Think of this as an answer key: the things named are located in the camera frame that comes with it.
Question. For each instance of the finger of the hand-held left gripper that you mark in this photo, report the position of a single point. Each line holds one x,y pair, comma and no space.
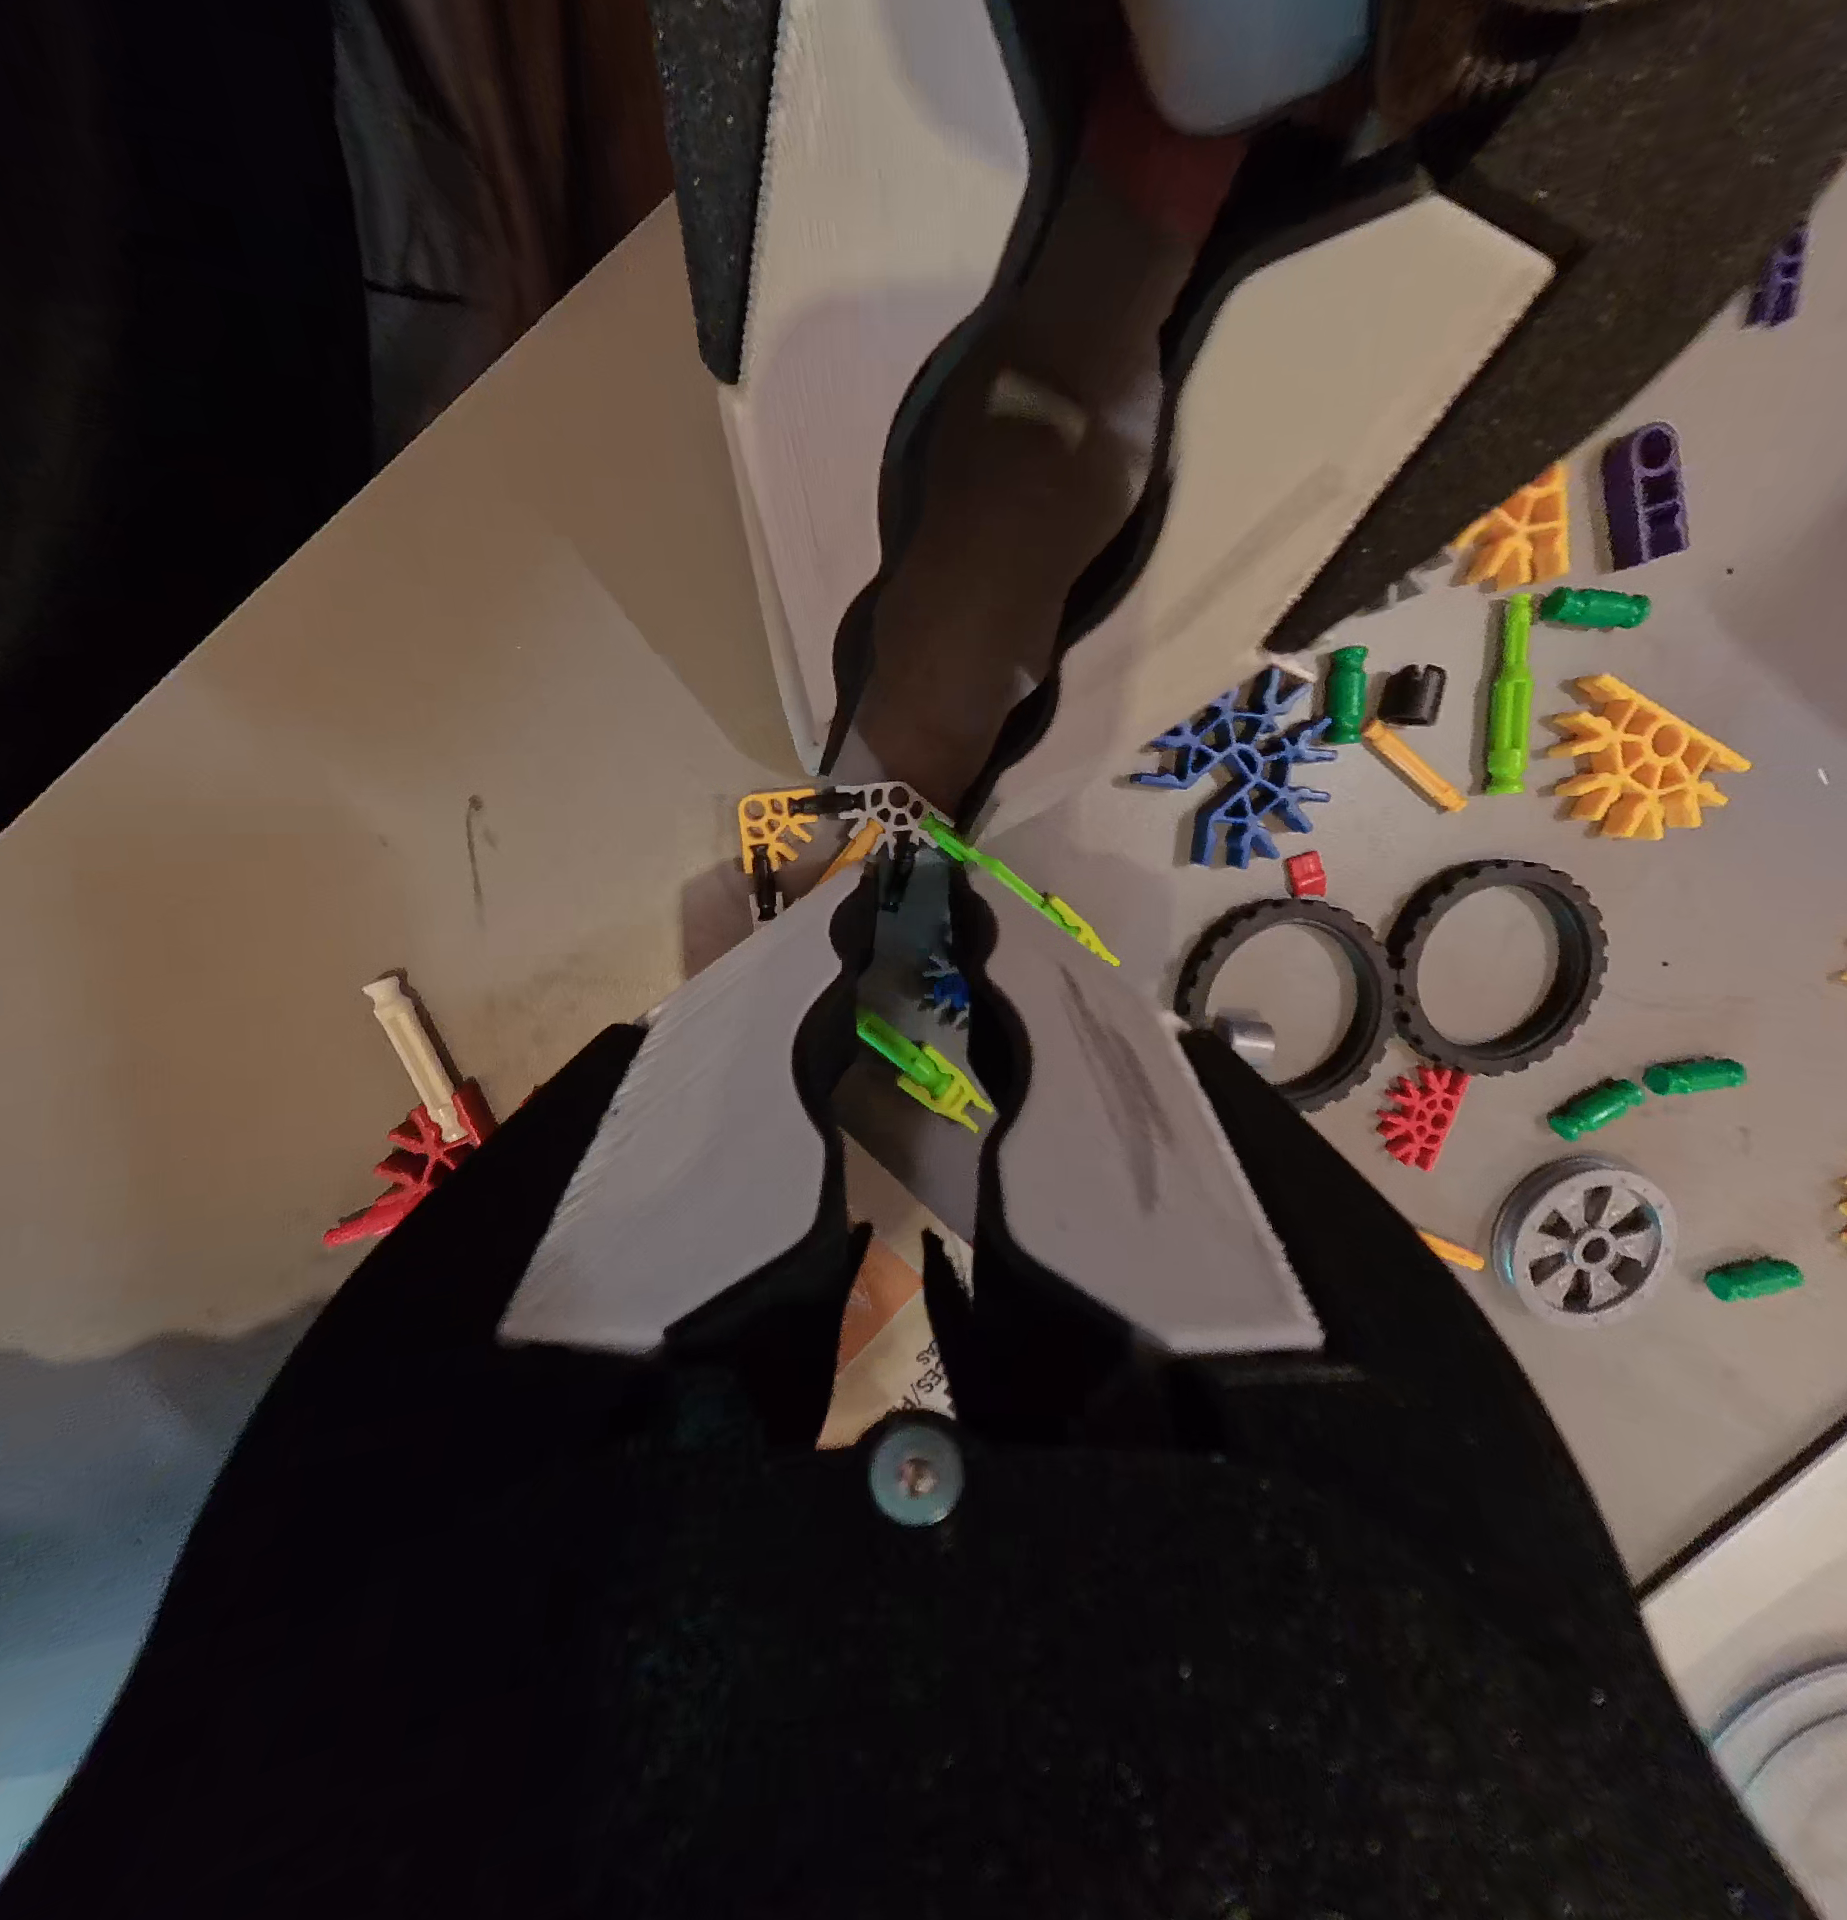
863,301
1357,374

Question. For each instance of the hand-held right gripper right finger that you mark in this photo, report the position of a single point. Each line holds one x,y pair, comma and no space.
1147,1171

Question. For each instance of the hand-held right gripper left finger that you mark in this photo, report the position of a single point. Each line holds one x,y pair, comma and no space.
667,1171

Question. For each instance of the green rod with lime clip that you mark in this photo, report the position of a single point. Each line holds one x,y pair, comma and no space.
1013,885
923,1073

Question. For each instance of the yellow grey connector rod assembly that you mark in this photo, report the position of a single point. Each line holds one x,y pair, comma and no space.
773,822

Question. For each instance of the purple connector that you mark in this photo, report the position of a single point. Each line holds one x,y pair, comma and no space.
1777,278
1643,494

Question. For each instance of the small grey spacer cylinder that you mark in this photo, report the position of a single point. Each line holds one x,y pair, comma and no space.
1247,1034

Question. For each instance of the black rubber tire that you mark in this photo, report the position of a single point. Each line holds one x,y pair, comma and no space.
1193,975
1405,961

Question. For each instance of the red fan connector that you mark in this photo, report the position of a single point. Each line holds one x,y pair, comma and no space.
1421,1118
412,1163

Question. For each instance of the interlocked blue grey snowflake connectors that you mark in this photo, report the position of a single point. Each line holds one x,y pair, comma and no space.
945,990

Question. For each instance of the short yellow rod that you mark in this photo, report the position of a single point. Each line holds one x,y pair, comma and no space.
1451,1248
1415,764

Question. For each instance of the short dark green rod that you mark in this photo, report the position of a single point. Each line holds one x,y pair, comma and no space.
1755,1278
1695,1074
1597,1106
1345,692
1595,608

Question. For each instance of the small black clip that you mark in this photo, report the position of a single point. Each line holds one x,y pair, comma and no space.
1411,692

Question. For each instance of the small red clip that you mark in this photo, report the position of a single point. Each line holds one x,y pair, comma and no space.
1305,873

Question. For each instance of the light green rod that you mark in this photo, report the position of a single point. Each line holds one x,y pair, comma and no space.
1507,690

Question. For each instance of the large blue connector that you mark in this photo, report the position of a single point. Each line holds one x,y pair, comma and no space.
1245,764

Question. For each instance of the grey wheel hub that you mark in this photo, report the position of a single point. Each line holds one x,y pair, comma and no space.
1585,1238

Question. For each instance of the person's black garment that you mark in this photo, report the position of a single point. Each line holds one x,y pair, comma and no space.
112,374

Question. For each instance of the grey round disc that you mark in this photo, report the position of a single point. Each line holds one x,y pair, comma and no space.
1815,1740

